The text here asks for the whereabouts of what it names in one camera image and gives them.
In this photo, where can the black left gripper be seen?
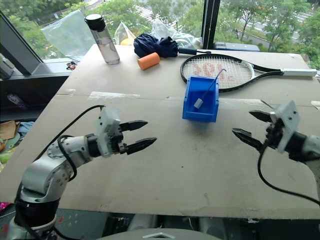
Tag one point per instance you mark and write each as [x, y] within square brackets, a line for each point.
[117, 143]

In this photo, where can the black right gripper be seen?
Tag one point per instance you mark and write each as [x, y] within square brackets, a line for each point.
[273, 135]

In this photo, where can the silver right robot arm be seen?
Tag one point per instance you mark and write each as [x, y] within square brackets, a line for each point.
[311, 147]

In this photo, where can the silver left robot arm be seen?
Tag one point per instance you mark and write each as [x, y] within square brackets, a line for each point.
[45, 175]

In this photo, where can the blue plastic bin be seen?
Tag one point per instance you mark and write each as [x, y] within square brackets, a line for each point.
[192, 112]

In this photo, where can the black white tennis racket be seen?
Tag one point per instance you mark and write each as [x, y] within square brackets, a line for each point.
[265, 73]

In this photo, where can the white tape scrap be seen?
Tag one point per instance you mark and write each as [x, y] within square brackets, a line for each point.
[316, 105]

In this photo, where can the orange foam cylinder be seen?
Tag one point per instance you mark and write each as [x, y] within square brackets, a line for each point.
[148, 61]

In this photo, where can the navy folded umbrella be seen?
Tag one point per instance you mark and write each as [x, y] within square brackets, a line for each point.
[152, 45]

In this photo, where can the clear water bottle black lid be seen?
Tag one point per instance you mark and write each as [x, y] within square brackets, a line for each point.
[107, 47]

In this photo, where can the small red black object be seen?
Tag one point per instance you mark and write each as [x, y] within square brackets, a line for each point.
[70, 65]

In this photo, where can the plastic bag with yellow fruit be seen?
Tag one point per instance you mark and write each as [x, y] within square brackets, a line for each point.
[123, 35]

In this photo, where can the gray rounded robot torso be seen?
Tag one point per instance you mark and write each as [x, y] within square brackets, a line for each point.
[160, 235]

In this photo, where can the crumpled clear plastic bag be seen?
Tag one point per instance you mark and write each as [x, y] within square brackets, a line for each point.
[170, 31]

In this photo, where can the large clear plastic bag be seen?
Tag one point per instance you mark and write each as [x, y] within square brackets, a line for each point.
[67, 35]

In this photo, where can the purple patterned object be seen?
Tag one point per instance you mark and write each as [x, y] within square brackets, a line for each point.
[16, 101]

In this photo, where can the brown cardboard piece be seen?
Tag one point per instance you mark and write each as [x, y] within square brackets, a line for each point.
[7, 130]

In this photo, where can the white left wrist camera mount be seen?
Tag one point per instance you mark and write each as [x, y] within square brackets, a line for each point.
[107, 130]

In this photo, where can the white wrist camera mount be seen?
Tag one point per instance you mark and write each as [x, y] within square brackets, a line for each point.
[287, 125]
[107, 130]

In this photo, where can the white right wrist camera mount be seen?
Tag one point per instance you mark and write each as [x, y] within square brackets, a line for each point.
[287, 125]

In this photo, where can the black window frame post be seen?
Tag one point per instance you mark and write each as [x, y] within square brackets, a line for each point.
[211, 22]

